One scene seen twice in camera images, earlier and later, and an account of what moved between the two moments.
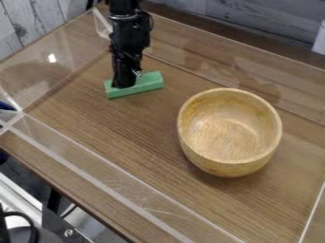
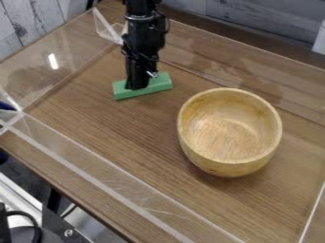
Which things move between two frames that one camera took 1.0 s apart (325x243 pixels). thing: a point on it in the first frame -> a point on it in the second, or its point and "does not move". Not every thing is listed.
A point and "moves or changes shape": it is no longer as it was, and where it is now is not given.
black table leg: x=54 y=201 does not move
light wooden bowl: x=231 y=128 does not move
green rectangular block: x=149 y=82 moves or changes shape
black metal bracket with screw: x=56 y=224 does not move
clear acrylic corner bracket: x=104 y=27 does not move
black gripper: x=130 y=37 -> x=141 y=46
